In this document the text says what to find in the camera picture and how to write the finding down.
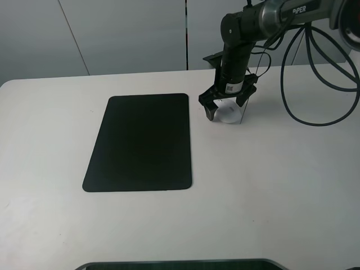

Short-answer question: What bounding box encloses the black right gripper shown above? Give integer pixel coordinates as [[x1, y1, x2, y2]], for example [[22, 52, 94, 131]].
[[199, 74, 257, 124]]

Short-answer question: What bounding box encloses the white wireless mouse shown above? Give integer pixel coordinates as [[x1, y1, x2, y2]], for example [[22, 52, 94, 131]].
[[215, 99, 241, 124]]

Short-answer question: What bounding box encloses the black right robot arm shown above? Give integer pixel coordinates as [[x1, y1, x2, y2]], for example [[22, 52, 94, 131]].
[[199, 1, 359, 126]]

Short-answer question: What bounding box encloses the dark curved robot base edge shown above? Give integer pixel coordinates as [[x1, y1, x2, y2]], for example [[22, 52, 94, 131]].
[[78, 259, 285, 269]]

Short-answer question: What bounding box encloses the black rectangular mouse pad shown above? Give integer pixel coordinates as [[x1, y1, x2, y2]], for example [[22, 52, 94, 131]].
[[82, 93, 192, 192]]

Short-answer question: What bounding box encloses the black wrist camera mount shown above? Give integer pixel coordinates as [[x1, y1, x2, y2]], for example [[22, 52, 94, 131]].
[[203, 52, 223, 69]]

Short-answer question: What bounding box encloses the thin black cable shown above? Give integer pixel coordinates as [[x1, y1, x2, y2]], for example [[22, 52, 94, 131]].
[[247, 25, 290, 78]]

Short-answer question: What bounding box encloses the thick black cable loop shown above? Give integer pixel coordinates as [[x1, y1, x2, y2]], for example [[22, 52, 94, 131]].
[[281, 23, 360, 127]]

